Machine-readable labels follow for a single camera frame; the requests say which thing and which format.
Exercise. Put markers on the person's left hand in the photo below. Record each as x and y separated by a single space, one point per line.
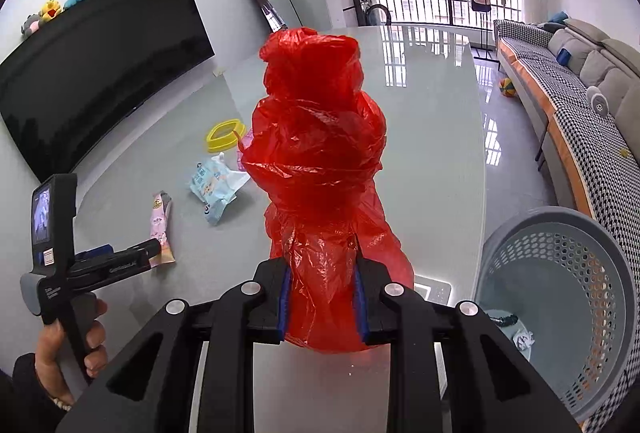
54 357

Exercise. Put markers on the yellow plastic ring lid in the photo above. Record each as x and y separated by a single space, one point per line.
225 135

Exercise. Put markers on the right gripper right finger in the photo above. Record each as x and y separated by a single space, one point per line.
450 365

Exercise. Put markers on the light blue wet wipes pack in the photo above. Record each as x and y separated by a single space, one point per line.
216 185

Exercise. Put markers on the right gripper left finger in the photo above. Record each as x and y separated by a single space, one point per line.
191 366

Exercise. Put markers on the grey perforated laundry basket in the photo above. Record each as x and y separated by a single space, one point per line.
561 275

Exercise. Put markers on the pink plastic shuttlecock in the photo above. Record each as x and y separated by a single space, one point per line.
243 144

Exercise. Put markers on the grey sectional sofa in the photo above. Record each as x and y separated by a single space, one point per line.
610 64

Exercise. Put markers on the small white desk fan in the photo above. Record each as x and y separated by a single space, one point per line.
597 101

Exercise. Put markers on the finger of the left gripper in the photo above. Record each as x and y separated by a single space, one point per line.
94 255
121 265

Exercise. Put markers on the houndstooth sofa cover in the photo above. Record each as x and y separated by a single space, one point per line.
592 168

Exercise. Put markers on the red plastic bag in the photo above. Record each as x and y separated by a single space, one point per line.
318 143

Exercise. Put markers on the small clothes drying stand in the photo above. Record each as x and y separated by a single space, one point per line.
483 9

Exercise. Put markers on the black wall television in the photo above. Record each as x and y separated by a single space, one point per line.
79 75

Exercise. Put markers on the pink snack wrapper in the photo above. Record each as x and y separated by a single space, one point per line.
159 224

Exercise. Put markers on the white paper ball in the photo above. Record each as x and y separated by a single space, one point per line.
523 340

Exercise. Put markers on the blue cushion on sofa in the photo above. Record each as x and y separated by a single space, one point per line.
563 58

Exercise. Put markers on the colourful ball on floor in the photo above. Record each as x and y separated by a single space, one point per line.
507 88

